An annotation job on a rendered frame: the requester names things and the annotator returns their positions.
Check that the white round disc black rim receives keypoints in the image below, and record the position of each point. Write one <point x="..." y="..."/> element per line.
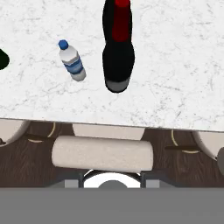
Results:
<point x="93" y="180"/>

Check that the dark green glass bottle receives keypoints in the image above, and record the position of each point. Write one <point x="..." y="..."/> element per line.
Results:
<point x="3" y="59"/>

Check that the plastic water bottle blue cap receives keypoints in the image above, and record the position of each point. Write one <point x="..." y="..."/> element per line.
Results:
<point x="72" y="61"/>

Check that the beige cushioned bar stool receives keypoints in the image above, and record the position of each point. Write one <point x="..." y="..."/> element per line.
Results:
<point x="102" y="154"/>
<point x="210" y="143"/>
<point x="10" y="129"/>

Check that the dark glass bottle red neck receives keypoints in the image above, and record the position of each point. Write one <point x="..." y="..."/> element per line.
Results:
<point x="118" y="62"/>

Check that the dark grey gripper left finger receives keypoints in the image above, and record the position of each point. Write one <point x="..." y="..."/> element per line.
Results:
<point x="81" y="180"/>

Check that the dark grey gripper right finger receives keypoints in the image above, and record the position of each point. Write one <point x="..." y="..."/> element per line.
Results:
<point x="143" y="180"/>

